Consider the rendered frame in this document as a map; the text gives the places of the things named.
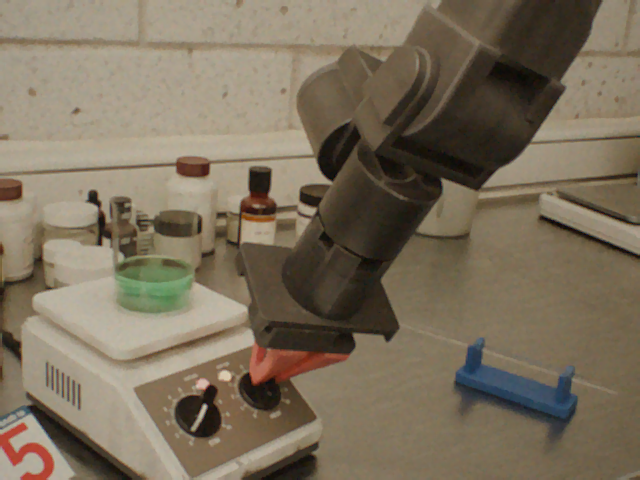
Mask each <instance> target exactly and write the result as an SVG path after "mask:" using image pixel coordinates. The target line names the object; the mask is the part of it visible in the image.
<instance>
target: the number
mask: <svg viewBox="0 0 640 480"><path fill-rule="evenodd" d="M65 470H67V468H66V466H65V465H64V464H63V462H62V461H61V459H60V458H59V457H58V455H57V454H56V452H55V451H54V450H53V448H52V447H51V446H50V445H49V444H48V442H47V441H46V440H45V438H44V437H43V435H42V434H41V433H40V431H39V430H38V429H37V426H36V424H35V423H34V422H33V420H32V419H31V417H30V416H29V415H28V416H26V417H24V418H22V419H21V420H19V421H17V422H15V423H13V424H11V425H10V426H8V427H6V428H4V429H2V430H0V480H51V479H53V478H54V477H56V476H57V475H59V474H60V473H62V472H64V471H65Z"/></svg>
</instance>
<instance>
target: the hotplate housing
mask: <svg viewBox="0 0 640 480"><path fill-rule="evenodd" d="M21 339H22V379H23V389H25V390H26V398H27V399H28V400H29V401H30V402H33V403H34V404H36V405H37V406H38V407H40V408H41V409H42V411H44V412H45V413H46V414H48V415H49V416H50V417H52V418H53V419H54V420H56V421H57V422H58V423H60V424H61V425H62V426H64V427H65V428H66V429H68V430H69V431H70V432H71V433H73V434H74V435H75V436H77V437H78V438H79V439H80V438H81V439H82V440H83V441H85V442H86V444H88V445H89V446H90V447H92V448H93V449H94V450H95V451H97V452H98V453H99V454H101V455H102V456H103V457H105V458H106V459H107V460H109V461H110V462H111V463H113V464H114V465H115V466H117V467H118V468H119V469H121V470H122V471H123V472H124V473H126V474H127V476H129V477H130V478H133V479H134V480H258V479H260V478H262V477H264V476H266V475H268V474H270V473H272V472H274V471H276V470H278V469H280V468H282V467H284V466H286V465H288V464H290V463H292V462H293V461H295V460H297V459H299V458H303V457H304V456H306V455H308V454H310V453H312V452H314V451H316V450H318V449H319V441H320V440H322V435H323V419H322V417H321V416H320V415H319V413H317V412H316V410H315V409H314V408H313V406H312V405H311V404H310V402H309V401H308V400H307V398H306V397H305V395H304V394H303V393H302V391H301V390H300V389H299V387H298V386H297V385H296V383H295V382H294V381H293V378H290V379H291V381H292V382H293V385H294V386H295V387H296V389H297V390H298V392H299V393H300V394H301V396H302V397H303V398H304V400H305V401H306V402H307V404H308V405H309V406H310V408H311V409H312V410H313V412H314V413H316V415H317V416H318V418H316V420H315V421H313V422H311V423H308V424H306V425H304V426H302V427H300V428H298V429H296V430H293V431H292V432H290V433H288V434H286V435H284V436H282V437H280V438H277V439H275V440H273V441H271V442H269V443H267V444H265V445H262V446H260V447H258V448H256V449H254V450H253V451H251V452H249V453H246V454H244V455H242V456H240V457H238V458H236V459H234V460H231V461H229V462H225V463H223V464H221V465H219V466H216V467H214V468H213V469H211V470H209V471H207V472H205V473H203V474H200V475H198V476H196V477H194V478H190V477H189V476H188V475H187V474H186V472H185V471H184V469H183V468H182V467H181V465H180V464H179V462H178V461H177V459H176V458H175V456H174V453H173V451H172V450H171V448H170V447H169V445H168V444H167V442H166V441H165V439H164V437H163V436H162V434H161V433H160V431H159V430H158V428H157V427H156V425H155V424H154V423H153V421H152V420H151V418H150V417H149V415H148V414H147V412H146V411H145V409H144V407H143V406H142V404H141V403H140V400H139V398H138V397H137V395H136V393H135V392H134V389H133V387H136V386H138V385H141V384H142V383H145V382H151V381H154V380H157V379H160V378H162V377H165V376H168V375H171V374H174V373H177V372H179V371H182V370H184V369H187V368H190V367H193V366H195V365H198V364H201V363H204V362H207V361H210V360H213V359H215V358H218V357H221V356H223V355H226V354H229V353H231V352H234V351H237V350H240V349H243V348H246V347H249V346H251V345H254V339H255V338H254V335H253V332H252V330H250V329H248V328H246V327H244V326H242V325H240V324H239V325H236V326H233V327H230V328H227V329H224V330H222V331H219V332H216V333H213V334H210V335H206V336H203V337H200V338H197V339H193V340H188V341H186V342H183V343H180V344H177V345H173V346H170V347H167V348H164V349H161V350H158V351H155V352H152V353H149V354H146V355H144V356H140V357H137V358H134V359H129V360H119V359H114V358H112V357H110V356H108V355H106V354H105V353H103V351H101V350H99V349H98V348H97V349H96V348H95V347H93V346H91V345H90V344H88V343H87V342H85V341H83V340H82V339H80V338H79V337H77V336H75V335H74V334H72V333H71V332H69V331H67V330H66V329H64V328H63V327H61V326H60V325H59V324H57V323H56V322H54V321H52V320H51V319H49V318H48V317H46V316H43V315H40V316H36V317H28V318H27V321H24V324H23V325H21Z"/></svg>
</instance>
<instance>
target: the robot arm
mask: <svg viewBox="0 0 640 480"><path fill-rule="evenodd" d="M603 1H604V0H442V1H441V2H440V4H439V6H438V7H437V9H435V8H433V7H431V6H429V5H427V4H425V5H424V7H423V8H422V10H421V12H420V14H419V15H418V17H417V19H416V21H415V22H414V24H413V25H412V27H411V28H410V30H409V32H408V34H407V35H406V37H405V39H404V42H403V44H402V46H400V47H398V48H397V49H395V50H394V51H393V52H392V53H391V54H390V55H389V56H388V57H387V59H386V60H385V61H382V60H379V59H377V58H375V57H373V56H371V55H369V54H366V53H365V52H363V51H361V50H359V49H357V48H354V47H348V48H346V49H345V50H344V51H343V52H342V54H341V55H340V57H339V58H338V59H337V61H336V62H334V63H330V64H328V65H326V66H324V67H322V68H320V69H318V70H315V71H314V72H312V73H311V74H310V75H309V76H308V77H307V78H306V79H305V80H304V81H303V83H302V84H301V86H300V88H299V90H298V92H297V95H296V102H295V105H296V110H297V113H298V115H299V118H300V121H301V123H302V126H303V129H304V131H305V134H306V137H307V139H308V141H309V143H310V146H311V149H312V151H313V154H314V157H315V159H316V162H317V165H318V167H319V170H320V172H321V173H322V174H323V175H324V176H325V177H326V178H327V180H329V181H331V182H333V183H332V184H331V186H330V187H329V189H328V191H327V194H326V196H325V197H324V199H323V201H322V202H321V204H319V206H318V208H317V209H316V211H315V213H314V214H313V216H312V218H311V219H310V221H309V222H308V224H307V226H306V227H305V229H304V231H303V232H302V234H301V236H299V238H298V239H297V241H296V243H295V244H294V246H293V248H292V247H285V246H277V245H270V244H262V243H256V242H248V241H245V242H242V243H241V245H240V247H239V249H238V250H237V252H236V254H235V256H234V258H233V261H234V265H235V269H236V271H237V275H238V276H244V277H245V280H246V284H247V287H248V291H249V294H250V298H251V301H252V302H251V303H250V305H249V306H248V308H247V310H248V313H249V317H250V320H251V328H252V332H253V335H254V338H255V339H254V346H253V352H252V358H251V365H250V373H251V376H252V380H253V383H254V384H255V385H259V384H260V383H262V382H264V381H266V380H268V379H269V378H271V377H272V376H274V377H275V381H276V384H277V383H280V382H282V381H284V380H287V379H289V378H292V377H293V376H296V375H299V374H301V373H308V372H311V371H314V370H318V369H321V368H324V367H327V366H330V365H333V364H336V363H340V362H343V361H346V360H347V359H348V358H349V356H350V355H351V353H352V352H353V351H354V349H355V348H356V346H357V344H356V341H355V338H354V336H353V334H364V335H377V336H383V337H384V338H385V341H386V342H390V340H391V339H393V338H394V336H395V335H396V334H397V332H398V331H399V324H398V319H397V316H396V314H395V312H394V309H393V307H392V305H391V303H390V301H389V298H388V296H387V294H386V291H385V289H384V287H383V284H382V282H381V279H382V277H383V276H384V274H385V273H386V272H387V270H389V269H390V267H391V266H392V264H393V263H394V262H395V260H396V257H397V256H398V254H399V253H400V252H401V250H402V249H403V248H404V246H405V245H406V244H407V242H408V241H409V239H410V238H411V237H412V236H413V235H414V233H415V232H416V231H417V229H418V228H419V227H420V225H421V224H422V222H423V221H424V220H425V218H426V217H427V215H428V214H429V213H430V211H431V210H432V207H433V206H434V204H436V203H437V201H438V200H439V198H440V197H441V195H442V193H443V185H442V181H441V179H440V178H443V179H445V180H448V181H451V182H453V183H456V184H458V185H461V186H464V187H466V188H469V189H472V190H473V191H476V192H477V191H478V190H479V189H480V188H481V187H482V186H483V185H484V184H485V183H486V182H487V181H488V180H489V179H490V178H491V176H492V175H493V174H494V173H495V172H496V171H497V170H498V169H499V168H504V167H506V166H508V165H509V164H511V163H513V162H514V161H515V160H516V159H518V158H519V157H520V155H521V154H522V153H523V151H524V150H525V149H526V148H527V146H528V145H529V143H530V142H531V140H532V139H533V137H534V136H535V134H536V133H537V131H538V130H539V128H541V126H542V125H543V123H544V122H545V120H546V119H547V117H548V116H549V114H550V113H551V111H552V110H553V108H554V107H555V105H556V104H557V102H558V100H559V99H560V97H561V96H562V94H563V93H564V91H565V90H566V88H567V86H566V85H565V86H564V85H563V84H562V83H560V82H561V80H562V79H563V77H564V76H565V74H566V73H567V71H568V70H569V68H570V67H571V65H572V64H573V62H574V61H575V59H576V58H577V56H578V54H579V53H580V51H581V50H582V48H583V47H584V45H585V44H586V42H587V41H588V39H589V37H590V35H591V32H592V28H593V22H594V20H595V18H596V15H597V13H598V11H599V9H600V7H601V5H602V3H603ZM352 333H353V334H352ZM266 349H269V351H268V353H267V355H266V358H265V360H264V361H263V359H264V355H265V351H266Z"/></svg>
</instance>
